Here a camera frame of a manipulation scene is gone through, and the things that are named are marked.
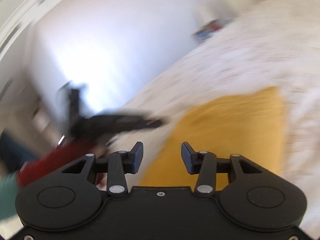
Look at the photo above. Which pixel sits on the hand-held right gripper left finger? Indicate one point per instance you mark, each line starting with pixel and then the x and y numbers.
pixel 137 158

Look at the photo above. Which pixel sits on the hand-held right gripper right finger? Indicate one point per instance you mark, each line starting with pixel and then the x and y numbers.
pixel 188 158

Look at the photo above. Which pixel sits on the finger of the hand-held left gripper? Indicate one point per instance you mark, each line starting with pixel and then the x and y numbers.
pixel 142 122

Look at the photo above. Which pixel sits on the mustard yellow shirt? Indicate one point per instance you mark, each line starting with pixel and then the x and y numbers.
pixel 220 132

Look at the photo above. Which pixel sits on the person's left forearm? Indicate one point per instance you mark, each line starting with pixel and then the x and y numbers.
pixel 60 158

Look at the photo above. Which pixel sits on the dark blue cloth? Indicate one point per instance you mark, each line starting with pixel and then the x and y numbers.
pixel 15 152

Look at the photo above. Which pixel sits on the teal cloth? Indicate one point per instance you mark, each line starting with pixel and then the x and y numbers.
pixel 8 197

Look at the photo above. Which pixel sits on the bed with white bedspread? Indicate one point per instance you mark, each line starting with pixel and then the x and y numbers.
pixel 250 55

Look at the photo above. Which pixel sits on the wooden picture frame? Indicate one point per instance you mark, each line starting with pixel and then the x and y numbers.
pixel 207 31

